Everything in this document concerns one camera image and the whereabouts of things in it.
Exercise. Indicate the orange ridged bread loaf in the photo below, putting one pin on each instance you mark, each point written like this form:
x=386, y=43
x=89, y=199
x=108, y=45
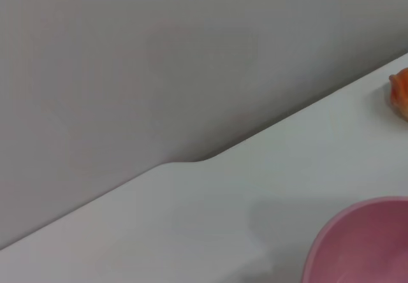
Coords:
x=401, y=91

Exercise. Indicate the pink plastic bowl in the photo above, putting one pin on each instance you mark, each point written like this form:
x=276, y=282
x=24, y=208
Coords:
x=366, y=248

